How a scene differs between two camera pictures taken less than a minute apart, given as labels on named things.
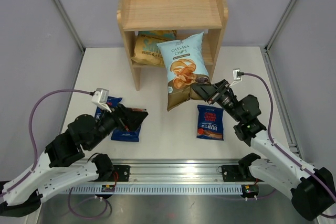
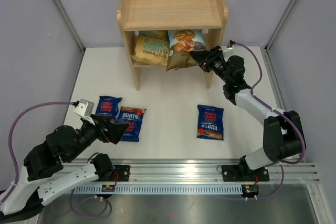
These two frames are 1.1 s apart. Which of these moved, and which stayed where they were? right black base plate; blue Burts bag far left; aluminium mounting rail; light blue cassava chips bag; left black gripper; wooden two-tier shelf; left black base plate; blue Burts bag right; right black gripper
Moved: light blue cassava chips bag; right black gripper; left black gripper
Stayed: blue Burts bag right; right black base plate; left black base plate; aluminium mounting rail; wooden two-tier shelf; blue Burts bag far left
